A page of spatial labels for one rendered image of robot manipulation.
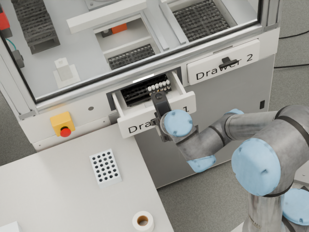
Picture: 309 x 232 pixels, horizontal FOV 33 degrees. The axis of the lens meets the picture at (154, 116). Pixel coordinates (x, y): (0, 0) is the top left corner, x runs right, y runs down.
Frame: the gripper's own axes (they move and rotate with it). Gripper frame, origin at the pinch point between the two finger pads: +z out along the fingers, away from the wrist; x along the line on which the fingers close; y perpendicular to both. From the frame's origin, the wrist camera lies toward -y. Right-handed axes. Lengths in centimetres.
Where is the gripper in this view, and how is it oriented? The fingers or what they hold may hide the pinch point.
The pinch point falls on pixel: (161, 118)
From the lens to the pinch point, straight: 178.8
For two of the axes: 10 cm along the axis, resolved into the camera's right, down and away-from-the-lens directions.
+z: -1.1, 0.3, 9.9
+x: 9.3, -3.5, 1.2
